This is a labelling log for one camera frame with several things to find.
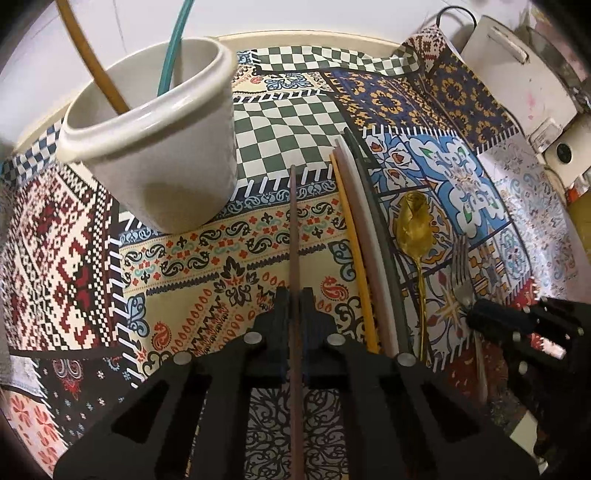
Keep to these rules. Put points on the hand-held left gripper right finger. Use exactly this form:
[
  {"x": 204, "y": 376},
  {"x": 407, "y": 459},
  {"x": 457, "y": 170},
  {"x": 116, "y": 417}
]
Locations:
[{"x": 308, "y": 323}]

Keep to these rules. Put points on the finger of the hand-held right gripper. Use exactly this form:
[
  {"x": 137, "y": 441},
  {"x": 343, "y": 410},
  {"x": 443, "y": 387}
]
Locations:
[
  {"x": 498, "y": 316},
  {"x": 558, "y": 323}
]

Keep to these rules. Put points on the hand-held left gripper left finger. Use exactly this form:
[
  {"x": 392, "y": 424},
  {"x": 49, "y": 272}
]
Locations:
[{"x": 281, "y": 323}]

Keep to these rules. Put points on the silver fork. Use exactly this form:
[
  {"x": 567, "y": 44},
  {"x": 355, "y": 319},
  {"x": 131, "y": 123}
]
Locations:
[{"x": 461, "y": 281}]

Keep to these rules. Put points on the brown chopstick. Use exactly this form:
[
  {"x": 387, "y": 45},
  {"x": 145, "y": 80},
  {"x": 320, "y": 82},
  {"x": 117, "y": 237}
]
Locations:
[
  {"x": 294, "y": 230},
  {"x": 364, "y": 230}
]

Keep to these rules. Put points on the yellow chopstick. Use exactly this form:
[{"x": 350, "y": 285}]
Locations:
[
  {"x": 352, "y": 230},
  {"x": 87, "y": 50}
]

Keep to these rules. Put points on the white chopstick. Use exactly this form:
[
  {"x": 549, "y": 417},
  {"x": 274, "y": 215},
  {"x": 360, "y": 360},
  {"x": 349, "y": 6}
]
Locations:
[{"x": 377, "y": 230}]

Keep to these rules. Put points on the dark green chopstick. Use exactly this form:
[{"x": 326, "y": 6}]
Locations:
[{"x": 388, "y": 235}]

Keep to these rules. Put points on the gold spoon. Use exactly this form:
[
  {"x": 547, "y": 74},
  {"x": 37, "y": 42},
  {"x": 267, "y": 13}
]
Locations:
[{"x": 411, "y": 226}]

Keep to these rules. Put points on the white ceramic cup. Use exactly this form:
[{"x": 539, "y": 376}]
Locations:
[{"x": 184, "y": 152}]

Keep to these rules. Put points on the white power strip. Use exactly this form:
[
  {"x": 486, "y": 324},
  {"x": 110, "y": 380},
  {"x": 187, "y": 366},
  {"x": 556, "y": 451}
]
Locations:
[{"x": 561, "y": 147}]

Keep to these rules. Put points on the patterned patchwork tablecloth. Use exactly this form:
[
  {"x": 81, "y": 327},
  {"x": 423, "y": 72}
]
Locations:
[{"x": 277, "y": 115}]

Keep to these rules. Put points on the white appliance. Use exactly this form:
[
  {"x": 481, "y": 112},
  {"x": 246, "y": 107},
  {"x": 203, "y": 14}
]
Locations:
[{"x": 508, "y": 83}]

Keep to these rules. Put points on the teal chopstick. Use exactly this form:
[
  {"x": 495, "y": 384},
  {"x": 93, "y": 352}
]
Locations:
[{"x": 173, "y": 46}]

